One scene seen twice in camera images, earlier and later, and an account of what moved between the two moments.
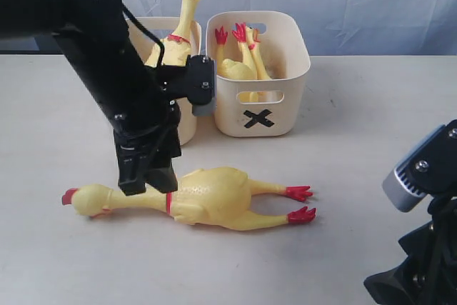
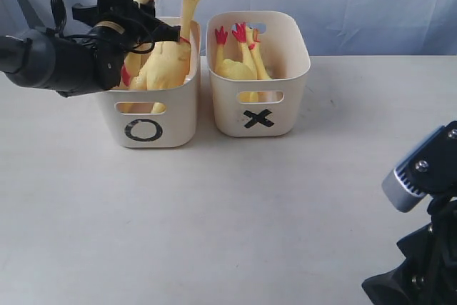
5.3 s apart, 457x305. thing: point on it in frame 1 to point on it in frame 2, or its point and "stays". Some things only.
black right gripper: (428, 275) stays
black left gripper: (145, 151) to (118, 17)
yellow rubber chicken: (218, 198) to (166, 66)
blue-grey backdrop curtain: (350, 8) stays
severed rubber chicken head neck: (253, 38) stays
